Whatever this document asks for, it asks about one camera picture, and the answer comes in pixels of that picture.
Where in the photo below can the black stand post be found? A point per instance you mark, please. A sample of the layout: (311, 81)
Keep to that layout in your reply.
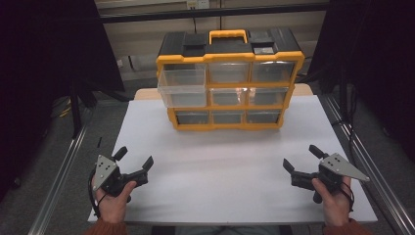
(75, 107)

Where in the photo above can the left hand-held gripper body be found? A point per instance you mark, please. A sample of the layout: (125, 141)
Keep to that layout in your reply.
(105, 169)

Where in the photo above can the clear plastic organizer drawer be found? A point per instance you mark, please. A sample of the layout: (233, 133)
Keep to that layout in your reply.
(182, 94)

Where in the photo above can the grid of small closed drawers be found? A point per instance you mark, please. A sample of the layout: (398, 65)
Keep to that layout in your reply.
(229, 72)

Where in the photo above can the person's right hand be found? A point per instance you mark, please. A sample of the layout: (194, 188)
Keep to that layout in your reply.
(336, 207)

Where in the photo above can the yellow black storage organizer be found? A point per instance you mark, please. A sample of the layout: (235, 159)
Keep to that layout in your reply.
(228, 49)

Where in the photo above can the black horizontal frame bar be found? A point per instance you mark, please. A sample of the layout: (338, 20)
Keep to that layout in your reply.
(212, 13)

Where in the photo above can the white wall outlet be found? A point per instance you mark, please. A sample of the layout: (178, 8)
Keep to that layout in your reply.
(197, 3)

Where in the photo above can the person's left hand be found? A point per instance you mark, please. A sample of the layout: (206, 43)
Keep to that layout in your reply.
(112, 209)

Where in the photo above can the aluminium frame rail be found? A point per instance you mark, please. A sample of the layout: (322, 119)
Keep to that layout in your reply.
(58, 182)
(368, 156)

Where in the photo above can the black curtain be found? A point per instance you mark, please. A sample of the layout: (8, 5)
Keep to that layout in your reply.
(39, 65)
(375, 58)

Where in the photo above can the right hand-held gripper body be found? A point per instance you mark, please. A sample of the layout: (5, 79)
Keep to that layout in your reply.
(336, 166)

